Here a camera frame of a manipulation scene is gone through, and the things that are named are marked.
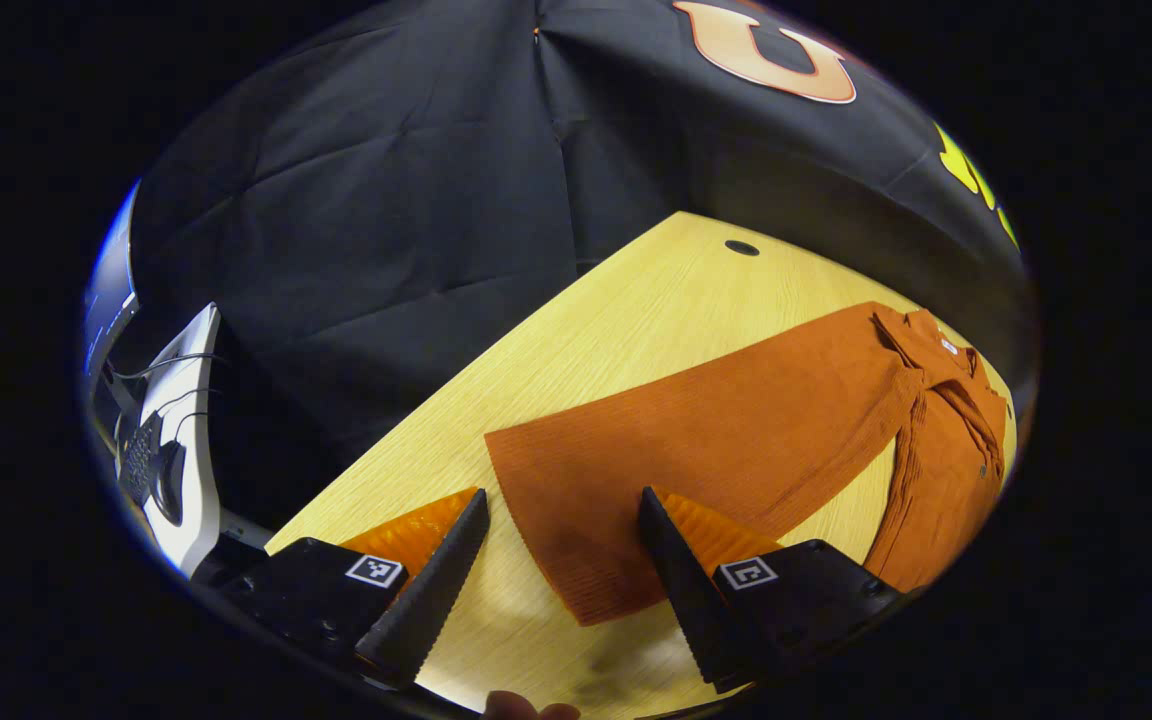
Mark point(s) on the black backdrop cloth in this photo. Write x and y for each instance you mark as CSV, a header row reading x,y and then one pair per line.
x,y
386,250

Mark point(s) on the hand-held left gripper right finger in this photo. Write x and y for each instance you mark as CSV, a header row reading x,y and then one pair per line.
x,y
681,590

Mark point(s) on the black computer mouse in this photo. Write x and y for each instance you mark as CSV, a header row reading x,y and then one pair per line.
x,y
171,480

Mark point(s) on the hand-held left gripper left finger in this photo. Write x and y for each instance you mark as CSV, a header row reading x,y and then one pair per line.
x,y
431,590

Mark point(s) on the white side desk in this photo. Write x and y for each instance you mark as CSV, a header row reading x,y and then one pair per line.
x,y
198,470

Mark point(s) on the black keyboard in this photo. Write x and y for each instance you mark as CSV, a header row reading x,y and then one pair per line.
x,y
139,458

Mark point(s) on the orange knit garment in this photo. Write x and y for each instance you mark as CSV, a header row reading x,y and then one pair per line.
x,y
736,430

